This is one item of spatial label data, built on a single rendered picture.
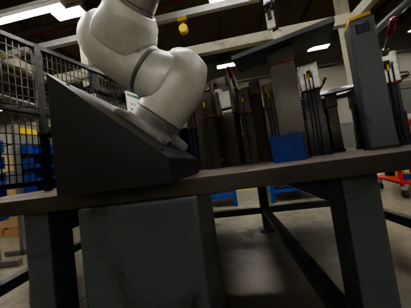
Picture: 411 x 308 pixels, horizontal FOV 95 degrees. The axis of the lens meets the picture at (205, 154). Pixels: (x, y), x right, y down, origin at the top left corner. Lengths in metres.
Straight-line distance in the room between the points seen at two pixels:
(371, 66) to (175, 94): 0.65
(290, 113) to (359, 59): 0.27
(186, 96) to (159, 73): 0.09
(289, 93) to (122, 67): 0.59
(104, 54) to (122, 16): 0.11
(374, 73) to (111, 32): 0.81
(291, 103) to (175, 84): 0.46
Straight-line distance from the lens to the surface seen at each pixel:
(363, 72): 0.87
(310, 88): 0.99
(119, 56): 0.62
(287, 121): 0.81
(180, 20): 3.95
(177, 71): 0.57
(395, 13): 14.83
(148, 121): 0.56
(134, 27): 0.61
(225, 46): 4.95
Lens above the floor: 0.73
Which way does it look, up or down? 3 degrees up
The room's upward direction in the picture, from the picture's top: 8 degrees counter-clockwise
